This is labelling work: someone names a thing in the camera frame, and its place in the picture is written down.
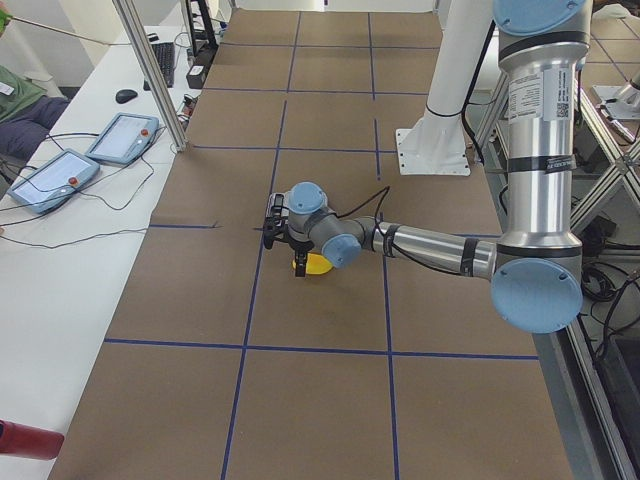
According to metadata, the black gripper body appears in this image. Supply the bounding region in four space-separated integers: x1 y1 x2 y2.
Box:
263 216 314 251

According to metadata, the yellow mango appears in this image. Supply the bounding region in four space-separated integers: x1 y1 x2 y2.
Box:
292 252 333 276

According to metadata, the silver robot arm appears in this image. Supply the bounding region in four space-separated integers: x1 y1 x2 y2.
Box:
263 1 592 333

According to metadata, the far blue teach pendant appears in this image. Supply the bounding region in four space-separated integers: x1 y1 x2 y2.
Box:
86 112 159 165

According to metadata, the blue teach pendant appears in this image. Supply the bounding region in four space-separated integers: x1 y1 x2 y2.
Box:
86 112 159 165
8 149 100 214

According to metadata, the black computer mouse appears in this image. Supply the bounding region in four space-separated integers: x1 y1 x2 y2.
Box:
115 89 138 105

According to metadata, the black keyboard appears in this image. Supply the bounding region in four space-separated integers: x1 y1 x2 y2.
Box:
151 42 175 88

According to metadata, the near blue teach pendant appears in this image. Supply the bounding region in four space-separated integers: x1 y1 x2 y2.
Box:
8 149 100 214

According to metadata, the seated person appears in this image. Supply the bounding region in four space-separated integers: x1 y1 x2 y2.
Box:
1 66 70 161

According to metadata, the red cylinder bottle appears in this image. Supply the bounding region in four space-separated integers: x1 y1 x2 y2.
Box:
0 420 65 460

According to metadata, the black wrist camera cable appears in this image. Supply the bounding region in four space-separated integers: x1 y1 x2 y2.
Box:
335 186 481 276

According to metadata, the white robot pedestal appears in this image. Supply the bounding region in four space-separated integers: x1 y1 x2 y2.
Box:
396 0 493 176

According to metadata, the aluminium frame post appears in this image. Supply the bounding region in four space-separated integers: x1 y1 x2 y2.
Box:
112 0 187 152

